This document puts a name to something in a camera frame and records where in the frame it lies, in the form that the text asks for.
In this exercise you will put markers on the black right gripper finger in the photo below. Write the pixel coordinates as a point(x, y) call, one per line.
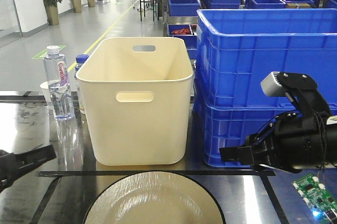
point(241, 154)

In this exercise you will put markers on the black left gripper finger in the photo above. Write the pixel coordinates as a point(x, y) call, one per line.
point(14, 166)

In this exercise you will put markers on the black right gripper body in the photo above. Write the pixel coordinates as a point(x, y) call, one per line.
point(291, 143)

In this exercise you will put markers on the beige plate black rim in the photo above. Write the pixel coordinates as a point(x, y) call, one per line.
point(155, 197)

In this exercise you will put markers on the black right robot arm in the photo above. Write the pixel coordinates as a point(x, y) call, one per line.
point(332, 140)

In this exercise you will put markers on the lower blue plastic crate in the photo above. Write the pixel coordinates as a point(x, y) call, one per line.
point(229, 126)

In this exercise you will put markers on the green circuit board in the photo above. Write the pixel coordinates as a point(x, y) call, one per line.
point(318, 199)

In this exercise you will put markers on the white paper cup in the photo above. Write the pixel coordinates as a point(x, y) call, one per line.
point(45, 90)

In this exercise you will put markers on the large blue plastic crate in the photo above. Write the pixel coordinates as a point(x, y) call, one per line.
point(238, 48)

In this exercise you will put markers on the clear water bottle white cap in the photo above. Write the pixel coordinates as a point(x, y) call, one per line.
point(58, 84)

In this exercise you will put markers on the cream plastic bin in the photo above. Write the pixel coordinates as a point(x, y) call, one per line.
point(136, 94)

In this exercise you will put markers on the water bottle blue cap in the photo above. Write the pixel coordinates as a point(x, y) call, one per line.
point(80, 60)

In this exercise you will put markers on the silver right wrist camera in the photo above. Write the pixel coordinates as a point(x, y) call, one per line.
point(300, 89)

